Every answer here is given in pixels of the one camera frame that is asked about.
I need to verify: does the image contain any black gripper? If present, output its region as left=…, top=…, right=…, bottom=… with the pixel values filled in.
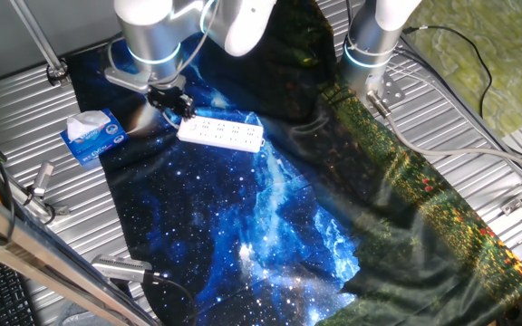
left=146, top=84, right=198, bottom=120

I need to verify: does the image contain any white power strip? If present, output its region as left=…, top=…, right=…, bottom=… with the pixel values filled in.
left=176, top=115, right=266, bottom=154

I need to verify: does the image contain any blue tissue pack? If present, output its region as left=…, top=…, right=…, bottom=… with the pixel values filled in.
left=59, top=108, right=130, bottom=167

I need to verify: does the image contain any galaxy and meadow print cloth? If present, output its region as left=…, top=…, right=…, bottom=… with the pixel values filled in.
left=63, top=0, right=522, bottom=326

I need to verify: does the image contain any metal tripod pole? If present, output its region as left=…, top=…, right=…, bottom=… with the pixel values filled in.
left=9, top=0, right=70, bottom=86

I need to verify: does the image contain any grey towel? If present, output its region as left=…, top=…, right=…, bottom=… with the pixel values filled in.
left=52, top=301, right=117, bottom=326

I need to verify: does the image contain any green patterned mat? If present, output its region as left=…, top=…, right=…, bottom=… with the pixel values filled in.
left=403, top=0, right=522, bottom=137

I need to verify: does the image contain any white power strip cord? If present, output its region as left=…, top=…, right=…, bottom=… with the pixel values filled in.
left=160, top=110, right=181, bottom=131

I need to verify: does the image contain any wrist mounted camera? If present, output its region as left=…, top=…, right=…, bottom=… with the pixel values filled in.
left=103, top=66, right=153, bottom=95

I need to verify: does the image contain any silver camera on stand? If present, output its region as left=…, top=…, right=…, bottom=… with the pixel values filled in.
left=31, top=161, right=56, bottom=199

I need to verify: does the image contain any metal camera stand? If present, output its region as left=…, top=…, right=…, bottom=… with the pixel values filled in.
left=5, top=176, right=71, bottom=218

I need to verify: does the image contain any silver camera with black cable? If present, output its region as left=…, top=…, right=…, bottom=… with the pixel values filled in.
left=91, top=254, right=154, bottom=285

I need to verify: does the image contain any black camera cable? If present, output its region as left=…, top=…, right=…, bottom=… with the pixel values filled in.
left=145, top=270, right=198, bottom=326

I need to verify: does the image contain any aluminium frame bar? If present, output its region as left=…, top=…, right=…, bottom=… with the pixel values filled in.
left=0, top=180, right=158, bottom=326

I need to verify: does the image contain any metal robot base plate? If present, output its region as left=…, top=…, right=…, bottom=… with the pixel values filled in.
left=363, top=71, right=407, bottom=110

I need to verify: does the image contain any thin black cable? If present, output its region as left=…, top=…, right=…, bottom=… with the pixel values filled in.
left=401, top=24, right=493, bottom=120

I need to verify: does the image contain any grey robot base hose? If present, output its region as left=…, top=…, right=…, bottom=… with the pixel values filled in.
left=365, top=89, right=522, bottom=178

